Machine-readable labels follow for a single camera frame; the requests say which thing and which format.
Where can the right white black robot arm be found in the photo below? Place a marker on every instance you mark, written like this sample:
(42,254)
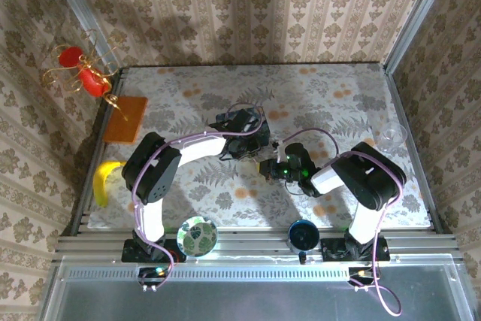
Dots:
(376,182)

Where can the floral table cloth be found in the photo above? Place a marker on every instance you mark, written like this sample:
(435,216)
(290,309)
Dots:
(263,88)

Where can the dark blue mug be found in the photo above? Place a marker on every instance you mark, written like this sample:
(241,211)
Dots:
(303,235)

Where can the green leaf pattern bowl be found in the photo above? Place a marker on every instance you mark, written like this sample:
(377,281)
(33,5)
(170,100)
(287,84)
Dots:
(197,237)

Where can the orange rectangular mat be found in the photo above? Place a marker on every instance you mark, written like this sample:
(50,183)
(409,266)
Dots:
(126,120)

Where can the clear plastic cup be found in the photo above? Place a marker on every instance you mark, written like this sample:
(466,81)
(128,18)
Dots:
(394,137)

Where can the grey metal panel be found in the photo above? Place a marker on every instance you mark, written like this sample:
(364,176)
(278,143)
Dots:
(244,298)

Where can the yellow banana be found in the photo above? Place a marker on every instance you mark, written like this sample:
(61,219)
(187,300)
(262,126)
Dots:
(100,182)

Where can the red candle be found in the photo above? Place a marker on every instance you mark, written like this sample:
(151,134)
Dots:
(93,81)
(71,56)

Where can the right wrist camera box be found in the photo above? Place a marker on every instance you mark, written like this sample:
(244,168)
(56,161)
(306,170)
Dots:
(279,146)

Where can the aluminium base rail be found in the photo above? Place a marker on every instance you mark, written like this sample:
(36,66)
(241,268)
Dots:
(255,244)

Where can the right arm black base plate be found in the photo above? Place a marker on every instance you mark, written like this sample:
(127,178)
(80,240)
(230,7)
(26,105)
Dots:
(332,251)

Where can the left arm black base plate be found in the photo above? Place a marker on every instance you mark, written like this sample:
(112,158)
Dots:
(129,255)

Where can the aluminium frame post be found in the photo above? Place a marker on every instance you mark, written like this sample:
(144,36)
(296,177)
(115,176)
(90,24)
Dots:
(80,9)
(417,13)

